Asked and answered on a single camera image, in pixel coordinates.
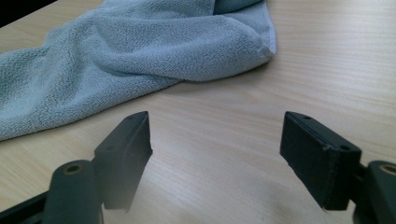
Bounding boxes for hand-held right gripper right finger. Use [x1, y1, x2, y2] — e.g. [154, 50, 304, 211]
[279, 110, 362, 211]

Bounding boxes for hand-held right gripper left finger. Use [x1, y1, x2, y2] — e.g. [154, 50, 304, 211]
[92, 110, 154, 213]

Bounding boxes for light blue towel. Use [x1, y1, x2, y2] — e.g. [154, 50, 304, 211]
[0, 0, 277, 143]

